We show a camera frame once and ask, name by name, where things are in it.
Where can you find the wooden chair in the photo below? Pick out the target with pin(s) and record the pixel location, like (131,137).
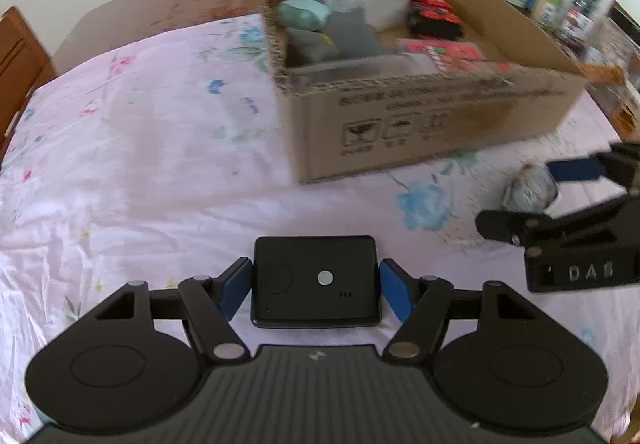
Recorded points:
(22,74)

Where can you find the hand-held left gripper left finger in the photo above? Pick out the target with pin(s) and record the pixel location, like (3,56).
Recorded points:
(235,288)

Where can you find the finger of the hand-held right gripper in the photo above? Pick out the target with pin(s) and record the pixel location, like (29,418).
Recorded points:
(575,170)
(510,224)

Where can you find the black rectangular device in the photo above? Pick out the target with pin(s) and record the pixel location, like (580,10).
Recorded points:
(315,289)

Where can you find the teal egg-shaped case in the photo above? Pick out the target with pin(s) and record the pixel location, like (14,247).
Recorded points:
(300,15)

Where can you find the red printed card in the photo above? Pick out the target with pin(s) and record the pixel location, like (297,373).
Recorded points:
(455,55)

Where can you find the grey cloth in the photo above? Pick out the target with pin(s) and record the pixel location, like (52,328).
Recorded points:
(345,37)

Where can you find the small grey round container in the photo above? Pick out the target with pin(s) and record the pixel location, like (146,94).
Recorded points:
(530,186)

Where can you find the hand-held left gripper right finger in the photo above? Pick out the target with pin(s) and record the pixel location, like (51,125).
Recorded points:
(395,289)

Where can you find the teal white small box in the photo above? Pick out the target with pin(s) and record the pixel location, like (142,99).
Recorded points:
(546,2)

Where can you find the brown cardboard box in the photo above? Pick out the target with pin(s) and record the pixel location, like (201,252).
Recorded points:
(430,129)

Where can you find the pink floral cloth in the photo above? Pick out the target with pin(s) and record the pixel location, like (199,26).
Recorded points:
(150,149)

